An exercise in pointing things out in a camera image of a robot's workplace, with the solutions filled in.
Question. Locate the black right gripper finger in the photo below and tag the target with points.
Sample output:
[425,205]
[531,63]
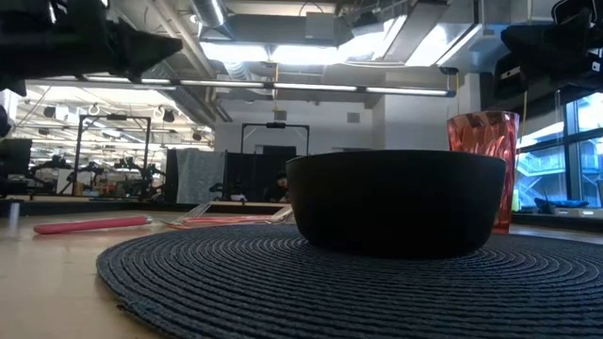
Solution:
[511,82]
[546,44]

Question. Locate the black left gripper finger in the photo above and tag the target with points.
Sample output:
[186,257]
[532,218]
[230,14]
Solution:
[141,47]

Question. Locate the red faceted plastic cup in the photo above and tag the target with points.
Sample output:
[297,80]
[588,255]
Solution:
[485,132]

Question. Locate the black bowl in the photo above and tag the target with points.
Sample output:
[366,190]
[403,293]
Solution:
[396,202]

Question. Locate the blue object on ledge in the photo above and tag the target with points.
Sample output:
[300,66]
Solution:
[563,204]

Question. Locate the grey curtain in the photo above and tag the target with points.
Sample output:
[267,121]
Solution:
[200,174]

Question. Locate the black partition screen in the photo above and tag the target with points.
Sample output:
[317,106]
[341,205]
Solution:
[254,172]

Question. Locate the long LED light bar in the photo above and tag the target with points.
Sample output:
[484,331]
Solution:
[311,87]

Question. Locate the person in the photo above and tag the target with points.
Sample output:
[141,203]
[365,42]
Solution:
[281,187]

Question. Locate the dark blue round woven placemat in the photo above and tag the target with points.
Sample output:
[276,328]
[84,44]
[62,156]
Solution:
[282,296]

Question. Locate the black metal rig frame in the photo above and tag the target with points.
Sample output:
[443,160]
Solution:
[80,155]
[275,125]

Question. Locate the small white post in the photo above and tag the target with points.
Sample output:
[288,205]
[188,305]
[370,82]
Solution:
[13,214]

